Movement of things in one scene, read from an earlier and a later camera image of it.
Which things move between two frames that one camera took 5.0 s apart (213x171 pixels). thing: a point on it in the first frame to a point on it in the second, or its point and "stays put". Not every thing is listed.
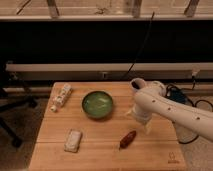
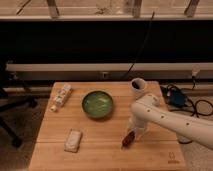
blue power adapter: x=177 y=95 stays put
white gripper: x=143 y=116 to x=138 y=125
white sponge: x=73 y=141 stays put
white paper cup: x=138 y=83 stays put
